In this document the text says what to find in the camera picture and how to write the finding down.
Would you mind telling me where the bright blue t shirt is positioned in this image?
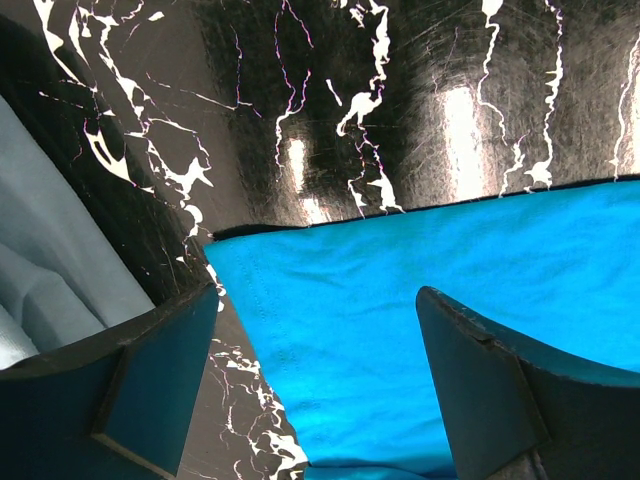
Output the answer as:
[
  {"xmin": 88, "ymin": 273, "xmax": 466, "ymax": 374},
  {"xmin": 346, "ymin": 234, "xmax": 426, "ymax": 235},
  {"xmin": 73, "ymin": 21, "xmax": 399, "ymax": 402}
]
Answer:
[{"xmin": 205, "ymin": 181, "xmax": 639, "ymax": 479}]

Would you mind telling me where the folded light blue t shirt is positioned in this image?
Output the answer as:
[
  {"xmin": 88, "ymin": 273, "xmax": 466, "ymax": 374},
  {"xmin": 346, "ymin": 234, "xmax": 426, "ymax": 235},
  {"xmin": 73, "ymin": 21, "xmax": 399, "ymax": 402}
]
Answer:
[{"xmin": 1, "ymin": 102, "xmax": 154, "ymax": 368}]

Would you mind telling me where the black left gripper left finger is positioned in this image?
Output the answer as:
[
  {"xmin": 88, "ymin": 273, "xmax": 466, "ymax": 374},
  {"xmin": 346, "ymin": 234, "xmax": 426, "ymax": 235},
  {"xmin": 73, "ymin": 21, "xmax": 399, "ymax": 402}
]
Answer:
[{"xmin": 1, "ymin": 284, "xmax": 218, "ymax": 479}]

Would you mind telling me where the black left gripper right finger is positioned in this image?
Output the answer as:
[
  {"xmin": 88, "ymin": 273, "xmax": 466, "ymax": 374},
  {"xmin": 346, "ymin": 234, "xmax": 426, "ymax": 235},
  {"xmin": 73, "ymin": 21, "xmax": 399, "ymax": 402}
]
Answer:
[{"xmin": 416, "ymin": 287, "xmax": 639, "ymax": 479}]

